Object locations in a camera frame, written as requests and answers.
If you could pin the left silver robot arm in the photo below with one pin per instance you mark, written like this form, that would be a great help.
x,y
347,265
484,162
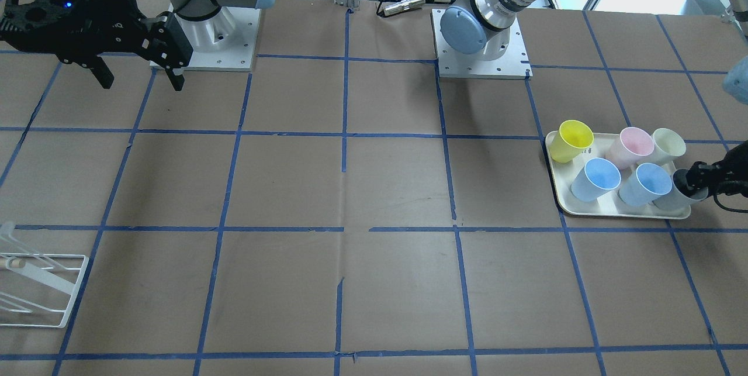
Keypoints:
x,y
468,26

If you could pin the pink cup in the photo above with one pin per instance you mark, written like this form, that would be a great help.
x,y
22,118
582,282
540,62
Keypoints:
x,y
632,144

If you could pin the grey ikea cup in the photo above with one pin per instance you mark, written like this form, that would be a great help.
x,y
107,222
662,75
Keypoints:
x,y
680,196

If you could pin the white wire cup rack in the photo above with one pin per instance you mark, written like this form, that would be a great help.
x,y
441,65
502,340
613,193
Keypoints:
x,y
38,290

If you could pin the blue cup near yellow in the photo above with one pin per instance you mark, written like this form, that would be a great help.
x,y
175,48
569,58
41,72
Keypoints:
x,y
597,177

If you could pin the blue cup middle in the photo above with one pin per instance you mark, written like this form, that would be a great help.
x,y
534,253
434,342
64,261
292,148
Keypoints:
x,y
647,183

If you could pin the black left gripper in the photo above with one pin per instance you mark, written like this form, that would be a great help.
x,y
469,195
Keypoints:
x,y
737,167

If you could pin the cream white cup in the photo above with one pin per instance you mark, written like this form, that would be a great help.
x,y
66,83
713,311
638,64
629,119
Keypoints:
x,y
668,146

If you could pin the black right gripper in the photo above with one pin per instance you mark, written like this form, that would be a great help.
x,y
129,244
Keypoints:
x,y
114,11

